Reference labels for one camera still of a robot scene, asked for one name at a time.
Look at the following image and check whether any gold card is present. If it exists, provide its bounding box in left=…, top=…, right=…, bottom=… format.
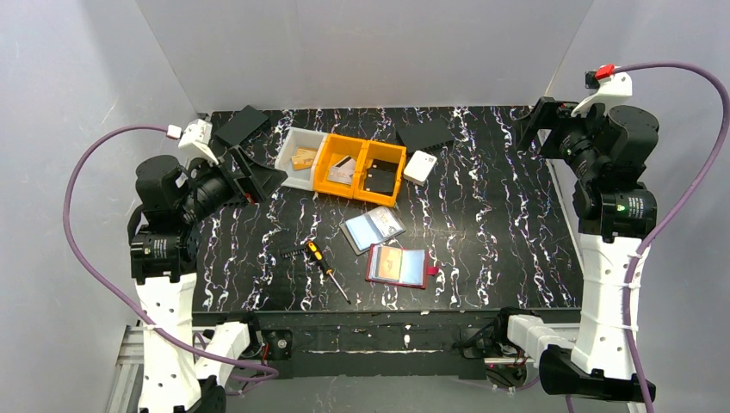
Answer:
left=292, top=147, right=318, bottom=163
left=291, top=153, right=314, bottom=170

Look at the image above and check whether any black VIP card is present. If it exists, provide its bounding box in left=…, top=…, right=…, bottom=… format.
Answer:
left=363, top=172, right=396, bottom=196

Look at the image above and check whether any grey card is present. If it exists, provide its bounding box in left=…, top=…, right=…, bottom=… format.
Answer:
left=368, top=159, right=399, bottom=176

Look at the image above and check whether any red card holder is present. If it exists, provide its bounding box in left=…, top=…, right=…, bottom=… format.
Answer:
left=365, top=244, right=440, bottom=289

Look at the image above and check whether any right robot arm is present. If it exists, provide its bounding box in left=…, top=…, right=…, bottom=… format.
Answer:
left=492, top=96, right=659, bottom=403

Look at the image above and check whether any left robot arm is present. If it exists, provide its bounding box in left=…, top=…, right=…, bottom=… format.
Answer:
left=128, top=146, right=288, bottom=412

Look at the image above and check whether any gold card in white bin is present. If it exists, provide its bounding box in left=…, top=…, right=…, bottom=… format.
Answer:
left=292, top=147, right=318, bottom=163

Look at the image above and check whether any yellow bin with silver card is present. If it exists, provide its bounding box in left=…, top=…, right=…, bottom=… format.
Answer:
left=313, top=134, right=364, bottom=198

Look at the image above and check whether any silver VIP card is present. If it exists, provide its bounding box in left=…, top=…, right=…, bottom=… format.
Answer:
left=327, top=157, right=357, bottom=185

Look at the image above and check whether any yellow bin with black card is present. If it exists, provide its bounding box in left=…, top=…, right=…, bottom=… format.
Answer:
left=353, top=140, right=406, bottom=207

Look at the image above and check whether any orange card in red holder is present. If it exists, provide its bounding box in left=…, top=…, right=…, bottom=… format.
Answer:
left=377, top=246, right=403, bottom=281

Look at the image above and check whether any white plastic bin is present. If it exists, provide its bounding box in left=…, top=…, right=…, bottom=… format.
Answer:
left=275, top=127, right=327, bottom=191

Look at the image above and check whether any black flat box left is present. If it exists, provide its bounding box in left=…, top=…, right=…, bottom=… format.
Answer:
left=211, top=105, right=270, bottom=148

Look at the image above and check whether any black flat box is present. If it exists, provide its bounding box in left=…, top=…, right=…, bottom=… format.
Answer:
left=396, top=119, right=455, bottom=154
left=211, top=105, right=270, bottom=148

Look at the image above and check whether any black bit strip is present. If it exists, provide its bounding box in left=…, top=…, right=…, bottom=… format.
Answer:
left=279, top=245, right=308, bottom=258

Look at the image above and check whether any black yellow screwdriver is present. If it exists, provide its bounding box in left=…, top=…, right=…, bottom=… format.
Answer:
left=306, top=241, right=352, bottom=305

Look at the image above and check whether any black flat box right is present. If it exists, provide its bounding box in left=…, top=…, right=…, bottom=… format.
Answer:
left=396, top=119, right=455, bottom=154

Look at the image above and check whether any white small box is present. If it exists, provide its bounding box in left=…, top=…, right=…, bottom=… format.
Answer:
left=403, top=151, right=437, bottom=186

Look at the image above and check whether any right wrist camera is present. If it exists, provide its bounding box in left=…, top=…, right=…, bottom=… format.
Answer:
left=571, top=65, right=633, bottom=117

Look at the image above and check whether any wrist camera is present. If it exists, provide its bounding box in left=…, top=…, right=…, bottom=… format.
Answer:
left=571, top=65, right=633, bottom=117
left=166, top=119, right=219, bottom=165

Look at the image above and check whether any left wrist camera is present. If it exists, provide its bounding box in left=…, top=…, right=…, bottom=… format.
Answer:
left=166, top=119, right=219, bottom=165

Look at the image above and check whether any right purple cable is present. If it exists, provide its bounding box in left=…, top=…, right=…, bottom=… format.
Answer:
left=564, top=61, right=730, bottom=413

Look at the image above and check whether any aluminium table rail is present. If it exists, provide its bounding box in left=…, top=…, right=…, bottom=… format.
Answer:
left=105, top=324, right=144, bottom=413

